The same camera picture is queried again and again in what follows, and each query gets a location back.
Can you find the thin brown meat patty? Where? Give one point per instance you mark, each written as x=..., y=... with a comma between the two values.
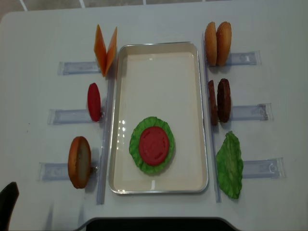
x=213, y=105

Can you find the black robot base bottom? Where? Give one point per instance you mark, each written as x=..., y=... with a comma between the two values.
x=158, y=224

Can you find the red tomato slice on tray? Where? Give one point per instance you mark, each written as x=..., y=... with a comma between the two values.
x=153, y=145

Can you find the green lettuce leaf on tray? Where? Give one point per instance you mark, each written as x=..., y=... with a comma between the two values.
x=134, y=143

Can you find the upright red tomato slice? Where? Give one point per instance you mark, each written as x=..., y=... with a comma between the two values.
x=94, y=102

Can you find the right orange cheese slice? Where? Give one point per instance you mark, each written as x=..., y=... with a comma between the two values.
x=111, y=51

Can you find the orange cheese slice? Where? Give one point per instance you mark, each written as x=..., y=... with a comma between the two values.
x=100, y=51
x=111, y=51

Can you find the brown bread slice left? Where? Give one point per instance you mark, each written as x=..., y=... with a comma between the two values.
x=79, y=162

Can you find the left orange cheese slice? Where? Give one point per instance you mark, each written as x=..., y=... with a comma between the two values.
x=100, y=51

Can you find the upright green lettuce leaf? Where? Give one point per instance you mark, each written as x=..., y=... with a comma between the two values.
x=230, y=166

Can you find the silver metal tray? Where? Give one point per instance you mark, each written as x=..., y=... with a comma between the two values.
x=161, y=80

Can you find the long clear strip left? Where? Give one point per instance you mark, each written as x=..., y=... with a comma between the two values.
x=106, y=143

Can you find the long clear strip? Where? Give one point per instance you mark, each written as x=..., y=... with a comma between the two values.
x=106, y=143
x=211, y=138

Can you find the long clear strip right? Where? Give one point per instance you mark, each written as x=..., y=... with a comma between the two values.
x=211, y=138

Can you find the left bun half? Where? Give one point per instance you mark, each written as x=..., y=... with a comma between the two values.
x=211, y=44

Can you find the bun half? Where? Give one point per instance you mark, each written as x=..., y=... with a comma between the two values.
x=211, y=44
x=223, y=35

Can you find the right bun half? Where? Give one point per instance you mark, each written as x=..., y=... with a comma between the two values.
x=223, y=35

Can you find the dark object bottom left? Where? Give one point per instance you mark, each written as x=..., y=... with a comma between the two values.
x=8, y=198

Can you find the clear holder rail tomato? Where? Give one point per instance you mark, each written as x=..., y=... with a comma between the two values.
x=59, y=117

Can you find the clear holder rail cheese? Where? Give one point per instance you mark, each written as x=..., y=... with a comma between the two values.
x=73, y=68

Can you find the clear holder rail patties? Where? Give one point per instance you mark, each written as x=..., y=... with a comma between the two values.
x=251, y=112

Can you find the clear holder rail buns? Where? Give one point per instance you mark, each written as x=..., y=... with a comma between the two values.
x=244, y=58

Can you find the clear holder rail bread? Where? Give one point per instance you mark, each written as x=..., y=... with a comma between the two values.
x=52, y=172

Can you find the clear holder rail lettuce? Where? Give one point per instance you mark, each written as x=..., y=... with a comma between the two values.
x=271, y=168

